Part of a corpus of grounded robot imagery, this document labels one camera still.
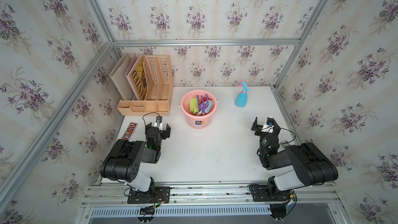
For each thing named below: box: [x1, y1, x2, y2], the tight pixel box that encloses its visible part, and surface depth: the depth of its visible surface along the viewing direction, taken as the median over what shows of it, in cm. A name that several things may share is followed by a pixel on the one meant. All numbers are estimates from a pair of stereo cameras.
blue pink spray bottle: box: [234, 80, 250, 108], surface depth 104 cm
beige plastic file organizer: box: [116, 54, 175, 117], surface depth 106 cm
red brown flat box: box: [121, 122, 139, 141], surface depth 97 cm
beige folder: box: [109, 52, 137, 101], surface depth 92 cm
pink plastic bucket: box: [179, 89, 219, 130], surface depth 95 cm
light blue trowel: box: [203, 99, 213, 114], surface depth 95 cm
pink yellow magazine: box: [129, 56, 148, 101], surface depth 100 cm
